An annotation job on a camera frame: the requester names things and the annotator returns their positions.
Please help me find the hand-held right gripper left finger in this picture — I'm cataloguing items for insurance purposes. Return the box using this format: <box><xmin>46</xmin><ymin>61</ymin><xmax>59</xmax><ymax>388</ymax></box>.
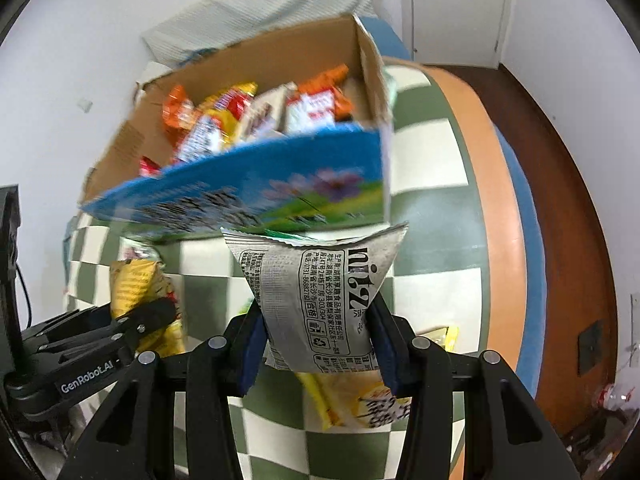
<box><xmin>55</xmin><ymin>306</ymin><xmax>269</xmax><ymax>480</ymax></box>

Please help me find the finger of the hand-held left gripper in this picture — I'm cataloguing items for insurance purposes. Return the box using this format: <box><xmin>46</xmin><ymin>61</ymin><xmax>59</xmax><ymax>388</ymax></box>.
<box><xmin>20</xmin><ymin>299</ymin><xmax>179</xmax><ymax>349</ymax></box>
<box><xmin>37</xmin><ymin>332</ymin><xmax>138</xmax><ymax>366</ymax></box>

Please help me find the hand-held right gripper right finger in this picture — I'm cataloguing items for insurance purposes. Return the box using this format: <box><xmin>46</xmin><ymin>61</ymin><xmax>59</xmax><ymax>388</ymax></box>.
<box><xmin>367</xmin><ymin>292</ymin><xmax>583</xmax><ymax>480</ymax></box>

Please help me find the yellow crinkled snack packet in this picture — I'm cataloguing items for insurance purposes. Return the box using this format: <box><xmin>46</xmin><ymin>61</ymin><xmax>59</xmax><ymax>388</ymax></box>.
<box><xmin>109</xmin><ymin>258</ymin><xmax>187</xmax><ymax>358</ymax></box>

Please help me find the grey white snack packet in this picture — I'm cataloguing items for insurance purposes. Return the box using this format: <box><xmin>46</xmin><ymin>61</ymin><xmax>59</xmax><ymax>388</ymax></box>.
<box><xmin>221</xmin><ymin>221</ymin><xmax>410</xmax><ymax>374</ymax></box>

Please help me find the printed blue cardboard box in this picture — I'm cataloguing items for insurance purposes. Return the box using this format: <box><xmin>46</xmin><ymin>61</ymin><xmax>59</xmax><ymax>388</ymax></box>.
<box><xmin>80</xmin><ymin>12</ymin><xmax>396</xmax><ymax>247</ymax></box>

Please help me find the orange snack packet white label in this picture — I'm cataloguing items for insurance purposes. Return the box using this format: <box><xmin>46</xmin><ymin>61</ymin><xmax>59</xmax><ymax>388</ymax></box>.
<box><xmin>162</xmin><ymin>85</ymin><xmax>197</xmax><ymax>133</ymax></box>

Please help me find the yellow instant noodle packet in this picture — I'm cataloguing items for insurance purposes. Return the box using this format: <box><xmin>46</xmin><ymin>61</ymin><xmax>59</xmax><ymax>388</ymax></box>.
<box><xmin>172</xmin><ymin>81</ymin><xmax>258</xmax><ymax>163</ymax></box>

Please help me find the white chocolate wafer packet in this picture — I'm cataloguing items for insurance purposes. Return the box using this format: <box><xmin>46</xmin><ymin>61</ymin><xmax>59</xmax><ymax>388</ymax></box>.
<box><xmin>235</xmin><ymin>84</ymin><xmax>296</xmax><ymax>143</ymax></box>

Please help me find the long white red-label packet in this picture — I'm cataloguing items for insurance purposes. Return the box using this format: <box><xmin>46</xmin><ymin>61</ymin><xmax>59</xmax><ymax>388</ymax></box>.
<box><xmin>284</xmin><ymin>91</ymin><xmax>337</xmax><ymax>135</ymax></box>

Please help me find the orange pinched snack packet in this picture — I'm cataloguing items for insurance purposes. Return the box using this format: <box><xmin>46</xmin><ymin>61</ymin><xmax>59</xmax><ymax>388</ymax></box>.
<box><xmin>298</xmin><ymin>64</ymin><xmax>353</xmax><ymax>121</ymax></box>

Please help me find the yellow bread packet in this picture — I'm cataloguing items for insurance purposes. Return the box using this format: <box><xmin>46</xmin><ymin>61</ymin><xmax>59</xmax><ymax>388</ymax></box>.
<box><xmin>295</xmin><ymin>324</ymin><xmax>460</xmax><ymax>431</ymax></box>

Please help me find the green white checkered mat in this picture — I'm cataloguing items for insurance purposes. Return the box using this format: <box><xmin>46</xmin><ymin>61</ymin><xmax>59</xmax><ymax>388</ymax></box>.
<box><xmin>62</xmin><ymin>57</ymin><xmax>516</xmax><ymax>480</ymax></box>

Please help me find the clear plastic bottle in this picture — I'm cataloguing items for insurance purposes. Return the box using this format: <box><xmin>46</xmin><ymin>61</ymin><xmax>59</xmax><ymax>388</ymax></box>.
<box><xmin>591</xmin><ymin>382</ymin><xmax>640</xmax><ymax>413</ymax></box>

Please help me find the white textured pillow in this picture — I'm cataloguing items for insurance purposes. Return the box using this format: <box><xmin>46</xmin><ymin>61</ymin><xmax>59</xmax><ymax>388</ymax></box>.
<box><xmin>140</xmin><ymin>0</ymin><xmax>376</xmax><ymax>68</ymax></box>

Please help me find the white door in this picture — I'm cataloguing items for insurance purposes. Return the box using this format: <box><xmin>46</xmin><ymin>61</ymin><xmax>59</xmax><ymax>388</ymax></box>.
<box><xmin>402</xmin><ymin>0</ymin><xmax>516</xmax><ymax>68</ymax></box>

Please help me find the black cable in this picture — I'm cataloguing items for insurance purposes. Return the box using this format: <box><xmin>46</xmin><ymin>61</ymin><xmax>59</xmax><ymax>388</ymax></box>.
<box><xmin>12</xmin><ymin>260</ymin><xmax>36</xmax><ymax>331</ymax></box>

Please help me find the black wall socket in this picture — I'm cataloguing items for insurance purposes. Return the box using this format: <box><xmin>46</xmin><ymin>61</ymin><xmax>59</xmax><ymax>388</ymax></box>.
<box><xmin>577</xmin><ymin>320</ymin><xmax>605</xmax><ymax>378</ymax></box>

